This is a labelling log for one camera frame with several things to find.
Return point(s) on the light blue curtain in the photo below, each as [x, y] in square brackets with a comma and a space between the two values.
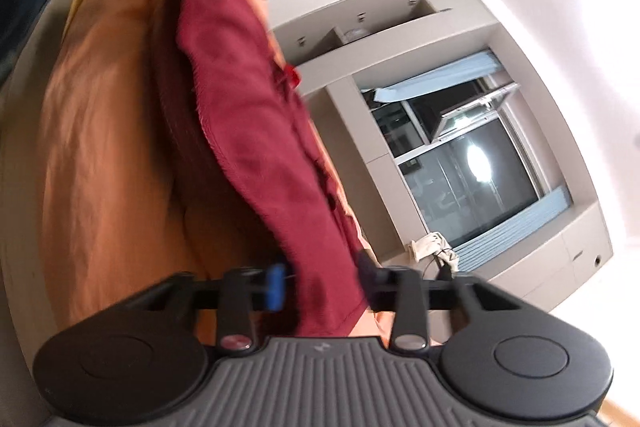
[520, 227]
[440, 74]

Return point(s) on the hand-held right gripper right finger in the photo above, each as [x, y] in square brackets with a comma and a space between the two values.
[372, 279]

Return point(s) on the grey built-in cabinet unit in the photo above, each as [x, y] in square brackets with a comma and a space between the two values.
[550, 117]

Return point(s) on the white garment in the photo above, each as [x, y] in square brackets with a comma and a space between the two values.
[427, 247]

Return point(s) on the dark red long-sleeve shirt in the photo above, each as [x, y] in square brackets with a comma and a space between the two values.
[250, 117]

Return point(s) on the orange blanket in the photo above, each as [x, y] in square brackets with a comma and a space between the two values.
[110, 132]

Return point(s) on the clear plastic bag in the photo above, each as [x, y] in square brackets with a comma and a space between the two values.
[356, 33]

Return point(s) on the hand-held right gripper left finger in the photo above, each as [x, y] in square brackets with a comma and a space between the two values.
[276, 287]

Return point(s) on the grey wardrobe door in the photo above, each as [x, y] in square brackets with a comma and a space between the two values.
[360, 9]

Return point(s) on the window with open sash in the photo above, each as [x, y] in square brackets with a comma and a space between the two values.
[450, 187]

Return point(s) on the bright red cloth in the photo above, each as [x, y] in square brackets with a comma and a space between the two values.
[294, 76]

